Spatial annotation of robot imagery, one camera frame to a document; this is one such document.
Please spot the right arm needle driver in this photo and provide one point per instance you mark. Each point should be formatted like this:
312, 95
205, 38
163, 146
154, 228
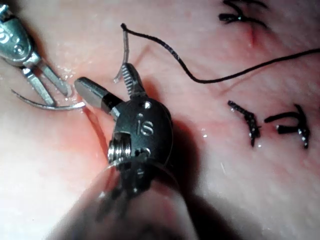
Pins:
152, 125

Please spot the left arm needle driver jaw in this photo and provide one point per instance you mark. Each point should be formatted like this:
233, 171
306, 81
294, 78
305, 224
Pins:
55, 78
37, 83

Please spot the right arm needle driver jaw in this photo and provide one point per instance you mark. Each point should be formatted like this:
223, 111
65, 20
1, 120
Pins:
131, 77
91, 91

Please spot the left arm needle driver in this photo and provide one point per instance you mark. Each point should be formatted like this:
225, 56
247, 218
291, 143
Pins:
15, 40

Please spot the curved steel needle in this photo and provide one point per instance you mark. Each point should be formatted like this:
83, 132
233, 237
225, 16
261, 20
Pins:
45, 107

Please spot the black thread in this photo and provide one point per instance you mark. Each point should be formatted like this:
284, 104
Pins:
215, 80

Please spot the dark right arm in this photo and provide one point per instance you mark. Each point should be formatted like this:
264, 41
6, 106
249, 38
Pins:
162, 215

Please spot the tissue pad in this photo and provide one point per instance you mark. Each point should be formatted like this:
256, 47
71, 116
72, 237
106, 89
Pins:
225, 190

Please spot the black stitching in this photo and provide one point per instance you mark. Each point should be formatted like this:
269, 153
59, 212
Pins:
233, 17
251, 122

